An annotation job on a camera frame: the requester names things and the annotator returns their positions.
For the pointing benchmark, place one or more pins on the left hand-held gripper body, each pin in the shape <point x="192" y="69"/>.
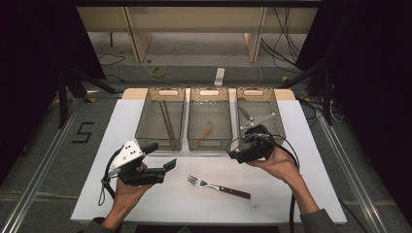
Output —
<point x="129" y="153"/>

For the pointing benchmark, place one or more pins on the person's right hand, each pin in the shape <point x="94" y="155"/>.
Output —
<point x="281" y="165"/>

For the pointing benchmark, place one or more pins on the white power strip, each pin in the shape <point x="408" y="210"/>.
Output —
<point x="219" y="76"/>

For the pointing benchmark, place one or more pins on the aluminium floor rail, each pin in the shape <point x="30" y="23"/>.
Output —
<point x="35" y="184"/>
<point x="353" y="181"/>

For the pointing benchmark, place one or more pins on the dark brown chopstick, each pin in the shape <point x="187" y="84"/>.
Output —
<point x="169" y="119"/>
<point x="165" y="120"/>

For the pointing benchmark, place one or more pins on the black metal stand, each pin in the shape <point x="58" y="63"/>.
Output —
<point x="62" y="97"/>
<point x="327" y="97"/>

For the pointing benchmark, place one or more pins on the black curtain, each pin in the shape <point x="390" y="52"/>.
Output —
<point x="32" y="64"/>
<point x="372" y="81"/>

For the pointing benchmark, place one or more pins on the light wooden shelf unit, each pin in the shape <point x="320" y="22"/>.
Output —
<point x="194" y="19"/>

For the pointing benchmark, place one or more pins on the grey translucent plastic basket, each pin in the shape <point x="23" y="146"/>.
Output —
<point x="152" y="119"/>
<point x="259" y="103"/>
<point x="210" y="110"/>

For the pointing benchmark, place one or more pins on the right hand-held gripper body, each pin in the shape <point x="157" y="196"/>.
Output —
<point x="259" y="145"/>

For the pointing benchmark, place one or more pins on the person's left hand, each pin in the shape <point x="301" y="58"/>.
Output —
<point x="128" y="194"/>

